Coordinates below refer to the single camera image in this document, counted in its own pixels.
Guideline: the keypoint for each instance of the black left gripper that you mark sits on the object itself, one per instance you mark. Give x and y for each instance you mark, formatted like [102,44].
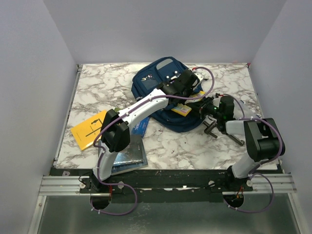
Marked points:
[190,89]

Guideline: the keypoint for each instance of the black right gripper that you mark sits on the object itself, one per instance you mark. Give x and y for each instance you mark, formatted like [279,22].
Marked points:
[203,105]

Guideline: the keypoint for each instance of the yellow crayon box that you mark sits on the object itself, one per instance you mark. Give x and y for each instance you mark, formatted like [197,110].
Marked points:
[183,109]

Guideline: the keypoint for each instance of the navy blue student backpack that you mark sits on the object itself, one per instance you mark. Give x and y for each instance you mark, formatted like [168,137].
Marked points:
[148,78]

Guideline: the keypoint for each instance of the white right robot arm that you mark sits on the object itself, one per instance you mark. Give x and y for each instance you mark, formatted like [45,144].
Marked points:
[262,139]

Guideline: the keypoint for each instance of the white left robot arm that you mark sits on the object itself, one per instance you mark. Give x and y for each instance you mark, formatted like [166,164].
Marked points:
[116,129]

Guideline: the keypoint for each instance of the clear plastic organizer box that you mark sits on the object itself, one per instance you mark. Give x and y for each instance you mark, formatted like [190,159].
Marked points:
[248,111]

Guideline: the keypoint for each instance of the Animal Farm blue book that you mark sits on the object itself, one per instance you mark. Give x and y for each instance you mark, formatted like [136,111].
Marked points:
[141,127]

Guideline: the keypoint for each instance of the Wuthering Heights dark book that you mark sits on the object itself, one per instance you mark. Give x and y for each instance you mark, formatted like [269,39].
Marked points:
[132,153]

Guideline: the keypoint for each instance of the dark book underneath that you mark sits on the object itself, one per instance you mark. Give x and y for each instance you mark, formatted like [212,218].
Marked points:
[130,167]

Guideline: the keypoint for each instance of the yellow notebook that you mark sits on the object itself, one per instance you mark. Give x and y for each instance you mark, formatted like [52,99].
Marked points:
[86,132]

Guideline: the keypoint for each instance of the steel clamp handle tool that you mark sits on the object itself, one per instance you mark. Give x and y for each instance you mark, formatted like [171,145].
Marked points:
[219,132]

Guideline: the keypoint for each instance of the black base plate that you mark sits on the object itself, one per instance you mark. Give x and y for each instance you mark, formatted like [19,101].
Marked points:
[163,186]

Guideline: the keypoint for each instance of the aluminium rail frame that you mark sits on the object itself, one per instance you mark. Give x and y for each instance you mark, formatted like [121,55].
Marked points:
[279,215]

